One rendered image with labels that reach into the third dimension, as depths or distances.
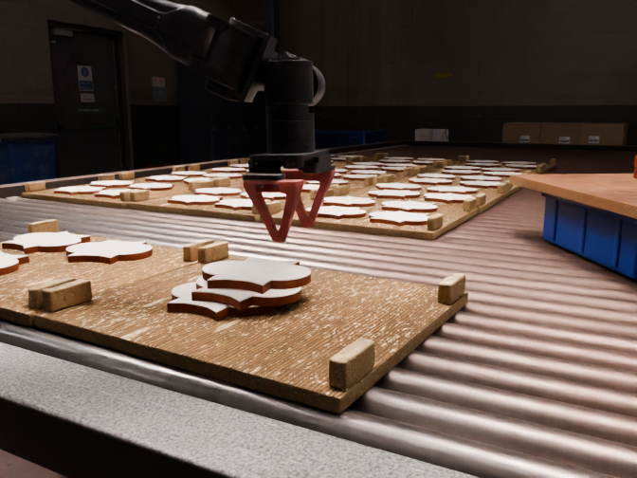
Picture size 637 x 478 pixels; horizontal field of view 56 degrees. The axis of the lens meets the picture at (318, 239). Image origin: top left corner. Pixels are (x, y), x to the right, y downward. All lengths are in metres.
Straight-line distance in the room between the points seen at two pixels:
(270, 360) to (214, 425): 0.09
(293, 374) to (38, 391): 0.24
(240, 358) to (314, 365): 0.07
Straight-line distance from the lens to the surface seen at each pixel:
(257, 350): 0.61
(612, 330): 0.80
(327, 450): 0.48
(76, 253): 1.02
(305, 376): 0.55
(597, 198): 1.02
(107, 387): 0.61
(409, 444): 0.50
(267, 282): 0.71
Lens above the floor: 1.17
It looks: 12 degrees down
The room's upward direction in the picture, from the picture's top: straight up
